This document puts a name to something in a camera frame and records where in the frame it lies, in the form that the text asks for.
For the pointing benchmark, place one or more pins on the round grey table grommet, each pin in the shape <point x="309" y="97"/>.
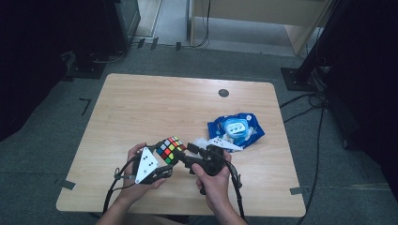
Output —
<point x="223" y="92"/>

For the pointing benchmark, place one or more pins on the black stand base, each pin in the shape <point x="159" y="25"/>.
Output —
<point x="87" y="70"/>

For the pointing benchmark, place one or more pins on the multicoloured puzzle cube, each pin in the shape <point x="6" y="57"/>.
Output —
<point x="170" y="150"/>

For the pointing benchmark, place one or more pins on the person's left hand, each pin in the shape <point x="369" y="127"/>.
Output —
<point x="137" y="192"/>

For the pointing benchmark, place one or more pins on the black cabinet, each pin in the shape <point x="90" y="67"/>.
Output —
<point x="122" y="25"/>

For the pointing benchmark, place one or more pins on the white wet wipe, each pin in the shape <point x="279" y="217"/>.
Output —
<point x="200" y="143"/>

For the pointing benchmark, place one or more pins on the black floor tape strip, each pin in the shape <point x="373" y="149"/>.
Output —
<point x="178" y="46"/>
<point x="154" y="43"/>
<point x="140" y="43"/>

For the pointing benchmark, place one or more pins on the light wooden furniture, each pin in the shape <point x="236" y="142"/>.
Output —
<point x="266" y="12"/>

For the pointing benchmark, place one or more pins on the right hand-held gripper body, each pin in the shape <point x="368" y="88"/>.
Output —
<point x="212" y="162"/>

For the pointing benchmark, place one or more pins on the dark curtain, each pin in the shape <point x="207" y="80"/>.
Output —
<point x="369" y="78"/>
<point x="31" y="47"/>

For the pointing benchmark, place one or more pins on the black metal stand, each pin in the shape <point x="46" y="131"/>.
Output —
<point x="294" y="79"/>

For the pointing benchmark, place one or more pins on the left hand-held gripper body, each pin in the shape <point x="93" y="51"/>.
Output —
<point x="145" y="165"/>

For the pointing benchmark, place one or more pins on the blue wet wipe packet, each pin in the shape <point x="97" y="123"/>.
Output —
<point x="216" y="128"/>

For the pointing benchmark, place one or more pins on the person's right hand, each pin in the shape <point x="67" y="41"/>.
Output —
<point x="216" y="190"/>

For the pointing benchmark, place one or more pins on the grey tape strip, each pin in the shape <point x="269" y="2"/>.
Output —
<point x="296" y="190"/>
<point x="68" y="184"/>

